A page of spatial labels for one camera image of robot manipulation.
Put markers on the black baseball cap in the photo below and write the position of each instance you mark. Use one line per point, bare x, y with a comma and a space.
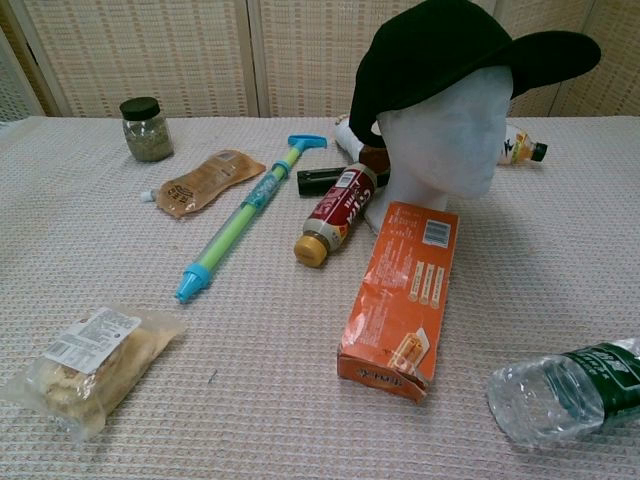
425, 50

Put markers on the white foam mannequin head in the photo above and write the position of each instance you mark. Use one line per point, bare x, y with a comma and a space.
440, 150

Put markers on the red label bottle gold cap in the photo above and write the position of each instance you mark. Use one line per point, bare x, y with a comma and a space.
340, 210

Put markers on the black stapler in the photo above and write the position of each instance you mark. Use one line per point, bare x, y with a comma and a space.
315, 181

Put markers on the blue green toy water pump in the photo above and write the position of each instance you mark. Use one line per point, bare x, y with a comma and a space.
260, 192

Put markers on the white jar brown contents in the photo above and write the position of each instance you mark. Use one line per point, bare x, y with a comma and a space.
349, 142

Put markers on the orange cardboard box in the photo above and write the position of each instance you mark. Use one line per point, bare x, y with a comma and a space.
405, 300

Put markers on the brown spout pouch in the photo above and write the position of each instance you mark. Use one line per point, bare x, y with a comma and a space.
205, 182

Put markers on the white woven tablecloth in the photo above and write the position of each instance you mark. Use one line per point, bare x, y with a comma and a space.
260, 400

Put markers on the glass jar black lid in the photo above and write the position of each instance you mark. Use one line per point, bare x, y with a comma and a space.
147, 135

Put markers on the tea bottle dark cap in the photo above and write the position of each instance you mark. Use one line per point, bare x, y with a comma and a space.
516, 147

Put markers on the woven folding screen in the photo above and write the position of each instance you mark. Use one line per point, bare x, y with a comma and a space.
150, 50

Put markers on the bagged pastry packet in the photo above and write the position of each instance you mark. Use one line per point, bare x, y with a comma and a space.
95, 370

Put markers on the clear water bottle green label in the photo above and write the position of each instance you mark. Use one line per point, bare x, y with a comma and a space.
550, 395

